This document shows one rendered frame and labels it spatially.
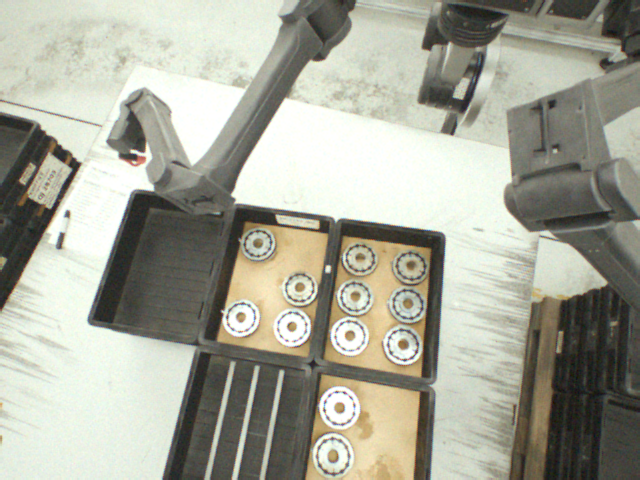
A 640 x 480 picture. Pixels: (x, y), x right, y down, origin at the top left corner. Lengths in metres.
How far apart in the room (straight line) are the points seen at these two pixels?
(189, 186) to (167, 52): 2.32
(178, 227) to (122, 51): 1.91
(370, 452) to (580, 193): 0.85
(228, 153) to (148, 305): 0.70
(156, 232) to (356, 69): 1.74
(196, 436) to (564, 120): 1.04
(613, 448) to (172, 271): 1.59
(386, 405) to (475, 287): 0.48
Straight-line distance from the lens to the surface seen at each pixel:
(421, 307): 1.15
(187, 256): 1.26
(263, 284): 1.18
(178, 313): 1.22
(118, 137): 1.07
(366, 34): 2.86
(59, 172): 2.19
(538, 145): 0.49
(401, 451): 1.16
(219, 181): 0.66
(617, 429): 1.88
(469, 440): 1.33
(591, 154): 0.47
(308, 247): 1.20
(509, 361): 1.38
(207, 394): 1.18
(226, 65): 2.76
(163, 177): 0.70
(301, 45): 0.73
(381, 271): 1.19
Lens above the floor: 1.96
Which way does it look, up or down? 71 degrees down
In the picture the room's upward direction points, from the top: 7 degrees counter-clockwise
